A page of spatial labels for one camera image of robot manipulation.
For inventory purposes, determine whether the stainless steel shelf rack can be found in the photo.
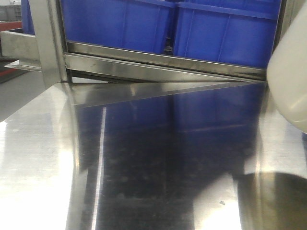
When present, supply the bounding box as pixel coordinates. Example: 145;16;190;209
0;0;307;230

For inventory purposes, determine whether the large blue plastic bin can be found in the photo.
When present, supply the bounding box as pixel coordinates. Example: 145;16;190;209
21;0;178;55

